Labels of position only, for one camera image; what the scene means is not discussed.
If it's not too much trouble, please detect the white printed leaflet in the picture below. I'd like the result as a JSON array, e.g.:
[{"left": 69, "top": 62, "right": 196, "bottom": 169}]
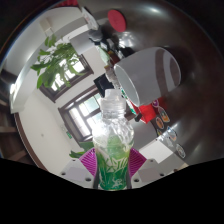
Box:
[{"left": 79, "top": 6, "right": 100, "bottom": 31}]

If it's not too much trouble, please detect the brown wooden double door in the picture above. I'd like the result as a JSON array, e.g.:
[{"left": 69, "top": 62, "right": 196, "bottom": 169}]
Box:
[{"left": 57, "top": 84, "right": 111, "bottom": 143}]

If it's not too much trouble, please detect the flat round red coaster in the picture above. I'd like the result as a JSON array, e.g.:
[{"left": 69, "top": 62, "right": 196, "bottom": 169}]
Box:
[{"left": 106, "top": 8, "right": 128, "bottom": 34}]

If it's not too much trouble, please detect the grey round object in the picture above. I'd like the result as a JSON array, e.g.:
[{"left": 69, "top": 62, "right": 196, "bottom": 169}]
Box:
[{"left": 87, "top": 28, "right": 105, "bottom": 43}]

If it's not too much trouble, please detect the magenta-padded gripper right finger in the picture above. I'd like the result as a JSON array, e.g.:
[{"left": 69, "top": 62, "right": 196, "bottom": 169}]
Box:
[{"left": 128, "top": 147, "right": 167, "bottom": 188}]

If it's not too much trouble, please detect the round printed sticker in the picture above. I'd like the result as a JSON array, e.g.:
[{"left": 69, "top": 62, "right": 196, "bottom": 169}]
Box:
[
  {"left": 159, "top": 106, "right": 171, "bottom": 124},
  {"left": 166, "top": 126, "right": 179, "bottom": 143},
  {"left": 154, "top": 116, "right": 166, "bottom": 131}
]

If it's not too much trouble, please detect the red carpeted staircase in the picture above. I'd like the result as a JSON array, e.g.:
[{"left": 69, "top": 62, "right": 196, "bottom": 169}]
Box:
[{"left": 57, "top": 0, "right": 80, "bottom": 8}]

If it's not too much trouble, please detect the red plastic box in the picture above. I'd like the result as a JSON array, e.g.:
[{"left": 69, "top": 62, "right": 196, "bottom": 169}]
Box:
[{"left": 131, "top": 96, "right": 165, "bottom": 125}]

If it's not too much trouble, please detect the brown-framed window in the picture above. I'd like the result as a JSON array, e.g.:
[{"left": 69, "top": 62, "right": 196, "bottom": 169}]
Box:
[{"left": 39, "top": 52, "right": 95, "bottom": 103}]

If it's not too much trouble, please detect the green packet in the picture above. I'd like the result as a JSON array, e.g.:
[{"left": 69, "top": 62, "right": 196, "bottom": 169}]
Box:
[{"left": 97, "top": 46, "right": 111, "bottom": 65}]

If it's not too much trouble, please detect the brown box of snacks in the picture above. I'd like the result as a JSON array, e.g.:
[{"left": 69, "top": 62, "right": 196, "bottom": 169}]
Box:
[{"left": 104, "top": 49, "right": 123, "bottom": 85}]

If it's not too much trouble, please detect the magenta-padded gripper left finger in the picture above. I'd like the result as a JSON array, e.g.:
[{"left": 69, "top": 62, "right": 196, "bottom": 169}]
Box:
[{"left": 59, "top": 147, "right": 99, "bottom": 188}]

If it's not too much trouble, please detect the clear green-labelled drink bottle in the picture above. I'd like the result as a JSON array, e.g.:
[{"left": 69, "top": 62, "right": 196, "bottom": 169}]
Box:
[{"left": 91, "top": 88, "right": 135, "bottom": 192}]

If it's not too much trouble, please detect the white mug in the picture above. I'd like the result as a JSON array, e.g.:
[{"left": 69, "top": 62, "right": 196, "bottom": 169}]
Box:
[{"left": 112, "top": 46, "right": 183, "bottom": 108}]

